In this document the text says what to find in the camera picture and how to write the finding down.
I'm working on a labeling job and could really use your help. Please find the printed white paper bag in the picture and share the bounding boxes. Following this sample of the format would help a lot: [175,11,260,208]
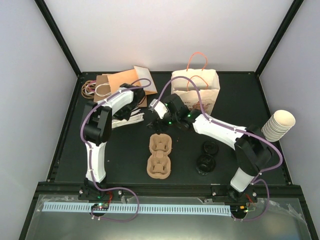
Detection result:
[171,52,221,115]

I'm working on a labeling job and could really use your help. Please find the black plastic cup lid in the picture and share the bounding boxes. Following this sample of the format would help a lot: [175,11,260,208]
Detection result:
[202,140,219,156]

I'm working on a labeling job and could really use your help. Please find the brown pulp cup carrier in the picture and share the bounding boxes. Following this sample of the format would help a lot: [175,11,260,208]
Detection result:
[146,133,172,180]

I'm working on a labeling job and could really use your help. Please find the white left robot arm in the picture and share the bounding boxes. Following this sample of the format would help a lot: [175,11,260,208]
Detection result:
[80,83,146,200]

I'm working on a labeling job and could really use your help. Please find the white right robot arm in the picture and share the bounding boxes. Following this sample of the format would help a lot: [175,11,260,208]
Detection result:
[149,94,273,202]

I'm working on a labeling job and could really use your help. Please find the orange kraft paper bag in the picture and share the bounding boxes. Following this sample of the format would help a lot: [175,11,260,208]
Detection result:
[107,65,158,95]

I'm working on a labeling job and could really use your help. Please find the brown kraft paper bag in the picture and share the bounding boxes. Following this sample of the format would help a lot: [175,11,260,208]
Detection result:
[82,74,148,110]

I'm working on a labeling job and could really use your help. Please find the stack of paper cups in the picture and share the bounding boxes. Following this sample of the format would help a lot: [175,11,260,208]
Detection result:
[261,109,296,143]

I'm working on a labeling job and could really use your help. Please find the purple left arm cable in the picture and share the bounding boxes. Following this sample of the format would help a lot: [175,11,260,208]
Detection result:
[79,78,153,224]

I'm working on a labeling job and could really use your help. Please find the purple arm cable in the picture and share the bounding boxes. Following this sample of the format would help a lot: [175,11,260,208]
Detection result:
[155,76,285,221]
[79,78,153,224]

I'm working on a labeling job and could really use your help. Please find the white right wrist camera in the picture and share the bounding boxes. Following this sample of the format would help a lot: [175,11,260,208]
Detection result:
[149,99,169,119]

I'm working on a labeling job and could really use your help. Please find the white slotted cable rail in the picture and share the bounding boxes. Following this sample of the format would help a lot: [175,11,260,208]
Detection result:
[42,202,232,217]

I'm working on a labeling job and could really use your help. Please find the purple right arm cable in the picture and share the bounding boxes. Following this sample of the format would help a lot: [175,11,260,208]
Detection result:
[155,76,285,221]

